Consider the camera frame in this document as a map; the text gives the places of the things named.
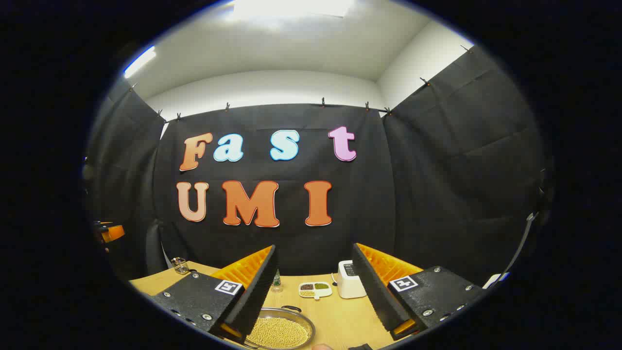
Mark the thin dark pole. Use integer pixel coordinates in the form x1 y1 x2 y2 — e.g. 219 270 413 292
504 211 539 279

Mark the row of black cloth clips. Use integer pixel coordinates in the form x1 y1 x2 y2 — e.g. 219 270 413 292
129 45 474 121

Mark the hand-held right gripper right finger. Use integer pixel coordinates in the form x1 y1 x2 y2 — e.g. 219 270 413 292
351 242 486 341

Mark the steel pot with black handles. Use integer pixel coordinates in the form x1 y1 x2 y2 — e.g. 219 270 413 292
243 305 316 350

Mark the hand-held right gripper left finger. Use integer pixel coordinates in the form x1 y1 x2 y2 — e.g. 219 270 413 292
146 245 280 343

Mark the ceiling light panel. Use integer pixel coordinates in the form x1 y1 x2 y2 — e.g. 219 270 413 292
123 46 157 79
232 0 355 19

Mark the white divided bean dish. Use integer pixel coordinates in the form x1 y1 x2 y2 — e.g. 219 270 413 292
298 282 333 299

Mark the pile of soybeans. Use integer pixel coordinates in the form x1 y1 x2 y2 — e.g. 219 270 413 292
247 317 310 349

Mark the white toaster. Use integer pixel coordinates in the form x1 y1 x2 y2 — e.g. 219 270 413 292
337 260 367 299

